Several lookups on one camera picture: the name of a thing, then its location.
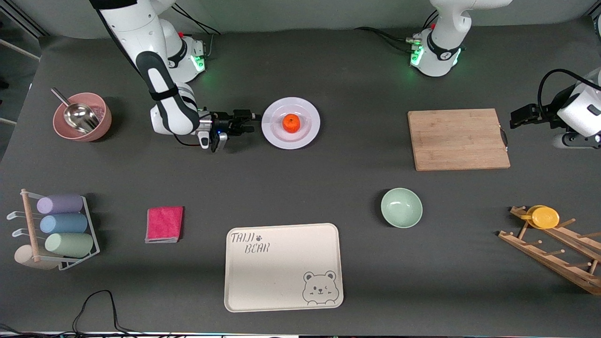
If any green cup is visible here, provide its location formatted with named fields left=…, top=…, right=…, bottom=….
left=45, top=232, right=94, bottom=258

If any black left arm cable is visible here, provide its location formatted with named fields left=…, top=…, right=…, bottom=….
left=538, top=69, right=601, bottom=118

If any pink bowl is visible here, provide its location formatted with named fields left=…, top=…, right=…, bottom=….
left=53, top=92, right=113, bottom=142

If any white wire cup rack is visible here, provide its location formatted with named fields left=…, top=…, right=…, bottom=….
left=7, top=189, right=100, bottom=271

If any yellow cup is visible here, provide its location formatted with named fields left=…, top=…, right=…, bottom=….
left=520, top=205, right=560, bottom=230

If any black left base cable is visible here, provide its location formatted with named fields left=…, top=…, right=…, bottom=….
left=354, top=26, right=419, bottom=54

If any black right base cable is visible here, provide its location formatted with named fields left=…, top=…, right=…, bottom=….
left=171, top=5, right=223, bottom=59

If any wooden peg dish rack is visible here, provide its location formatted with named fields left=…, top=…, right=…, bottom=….
left=498, top=205, right=601, bottom=296

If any cream bear print tray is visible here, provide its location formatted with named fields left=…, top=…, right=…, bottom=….
left=224, top=223, right=344, bottom=313

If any pink folded cloth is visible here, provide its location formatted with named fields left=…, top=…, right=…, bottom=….
left=145, top=206, right=185, bottom=244

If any white round plate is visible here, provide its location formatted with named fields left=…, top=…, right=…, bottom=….
left=261, top=97, right=321, bottom=150

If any beige cup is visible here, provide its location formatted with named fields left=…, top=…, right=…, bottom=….
left=14, top=245, right=59, bottom=270

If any light green bowl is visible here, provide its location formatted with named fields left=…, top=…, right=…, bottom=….
left=380, top=187, right=423, bottom=229

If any black base cable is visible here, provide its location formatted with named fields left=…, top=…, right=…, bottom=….
left=171, top=5, right=223, bottom=59
left=354, top=26, right=419, bottom=54

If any metal scoop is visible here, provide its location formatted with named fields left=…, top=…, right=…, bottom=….
left=51, top=87, right=100, bottom=134

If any wooden cutting board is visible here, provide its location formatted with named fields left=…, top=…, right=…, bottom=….
left=408, top=108, right=511, bottom=172

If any blue cup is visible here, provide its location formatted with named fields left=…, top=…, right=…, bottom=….
left=40, top=214, right=88, bottom=235

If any black floor cable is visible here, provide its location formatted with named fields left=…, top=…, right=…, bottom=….
left=0, top=290, right=141, bottom=338

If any purple cup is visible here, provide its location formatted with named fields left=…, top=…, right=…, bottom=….
left=37, top=194, right=84, bottom=215

